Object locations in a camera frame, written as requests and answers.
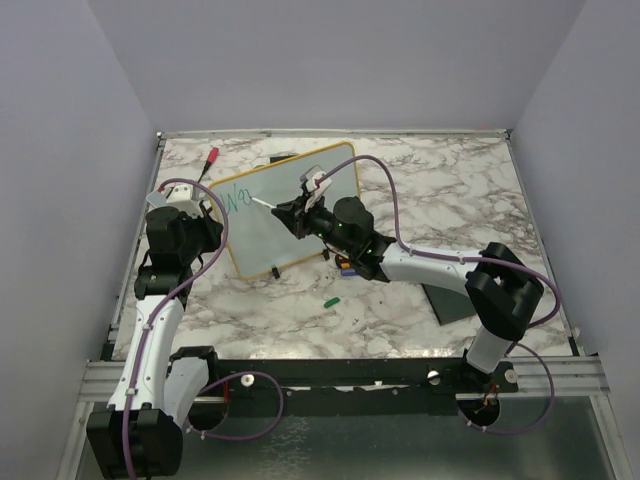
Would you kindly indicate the white green whiteboard marker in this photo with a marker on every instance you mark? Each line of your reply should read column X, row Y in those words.
column 262, row 203

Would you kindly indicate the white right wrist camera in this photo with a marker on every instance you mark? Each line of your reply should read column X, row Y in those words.
column 314, row 183

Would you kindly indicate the small white square device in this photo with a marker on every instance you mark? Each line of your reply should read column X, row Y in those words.
column 156, row 199

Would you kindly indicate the green marker cap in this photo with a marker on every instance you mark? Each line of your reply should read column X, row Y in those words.
column 333, row 301

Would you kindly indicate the red handled screwdriver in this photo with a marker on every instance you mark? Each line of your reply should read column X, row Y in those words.
column 209, row 162

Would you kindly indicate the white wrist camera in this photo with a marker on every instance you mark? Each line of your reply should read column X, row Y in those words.
column 314, row 183
column 182, row 199

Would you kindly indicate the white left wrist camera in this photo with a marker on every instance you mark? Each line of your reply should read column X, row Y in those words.
column 182, row 199

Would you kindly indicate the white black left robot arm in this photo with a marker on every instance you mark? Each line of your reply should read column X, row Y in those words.
column 139, row 434

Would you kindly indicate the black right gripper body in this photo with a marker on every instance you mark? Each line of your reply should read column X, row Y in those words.
column 320, row 220

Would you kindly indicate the black rectangular eraser block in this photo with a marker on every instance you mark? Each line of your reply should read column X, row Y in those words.
column 448, row 306

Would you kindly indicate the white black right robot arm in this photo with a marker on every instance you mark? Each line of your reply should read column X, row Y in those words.
column 503, row 295

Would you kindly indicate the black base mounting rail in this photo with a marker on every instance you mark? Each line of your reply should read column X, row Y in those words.
column 349, row 387

